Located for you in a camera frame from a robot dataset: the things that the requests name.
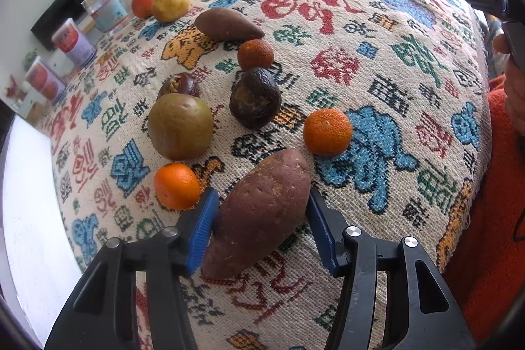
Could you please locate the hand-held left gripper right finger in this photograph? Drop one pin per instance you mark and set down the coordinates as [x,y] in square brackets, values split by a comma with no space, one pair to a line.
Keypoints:
[324,237]

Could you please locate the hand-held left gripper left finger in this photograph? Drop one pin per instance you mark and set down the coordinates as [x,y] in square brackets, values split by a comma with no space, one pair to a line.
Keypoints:
[201,235]

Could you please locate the large sweet potato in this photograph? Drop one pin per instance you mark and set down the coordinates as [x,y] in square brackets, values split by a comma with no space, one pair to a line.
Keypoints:
[258,210]

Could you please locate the brown dried fruit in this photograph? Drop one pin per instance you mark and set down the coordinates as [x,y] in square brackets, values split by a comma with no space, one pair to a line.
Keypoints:
[180,84]

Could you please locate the red apple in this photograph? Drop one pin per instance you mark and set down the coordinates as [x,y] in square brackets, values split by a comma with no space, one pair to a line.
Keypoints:
[142,2]

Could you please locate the person's right hand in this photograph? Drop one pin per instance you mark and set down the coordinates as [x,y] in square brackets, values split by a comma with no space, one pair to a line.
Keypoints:
[516,87]

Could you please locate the green round fruit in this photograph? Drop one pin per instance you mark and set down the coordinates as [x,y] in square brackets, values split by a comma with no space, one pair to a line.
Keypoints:
[180,126]

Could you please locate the patterned woven tablecloth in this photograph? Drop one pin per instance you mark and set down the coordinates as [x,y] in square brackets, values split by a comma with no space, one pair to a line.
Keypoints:
[369,46]

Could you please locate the dark wrinkled fruit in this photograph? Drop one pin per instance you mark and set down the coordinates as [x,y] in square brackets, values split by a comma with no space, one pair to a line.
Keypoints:
[254,98]

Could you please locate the orange red cloth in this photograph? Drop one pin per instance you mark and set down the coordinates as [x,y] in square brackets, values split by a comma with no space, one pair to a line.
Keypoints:
[492,231]

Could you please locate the white board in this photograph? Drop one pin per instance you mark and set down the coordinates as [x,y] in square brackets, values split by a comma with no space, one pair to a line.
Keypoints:
[24,231]

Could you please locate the small dark orange tangerine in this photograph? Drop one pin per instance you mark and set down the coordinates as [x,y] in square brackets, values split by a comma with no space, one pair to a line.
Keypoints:
[255,54]

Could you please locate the small sweet potato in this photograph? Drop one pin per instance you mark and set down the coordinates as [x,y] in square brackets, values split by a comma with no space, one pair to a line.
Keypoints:
[227,25]

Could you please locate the pink labelled can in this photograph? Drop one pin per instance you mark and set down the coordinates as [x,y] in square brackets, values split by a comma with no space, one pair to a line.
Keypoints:
[44,81]
[73,42]

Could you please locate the yellow potato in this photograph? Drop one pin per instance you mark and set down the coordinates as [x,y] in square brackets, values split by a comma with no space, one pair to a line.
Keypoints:
[170,4]

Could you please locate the clear plastic container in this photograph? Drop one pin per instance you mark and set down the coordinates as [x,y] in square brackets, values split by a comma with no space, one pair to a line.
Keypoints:
[106,9]

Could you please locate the black television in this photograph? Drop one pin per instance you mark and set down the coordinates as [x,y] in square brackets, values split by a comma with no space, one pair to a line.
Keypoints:
[61,16]

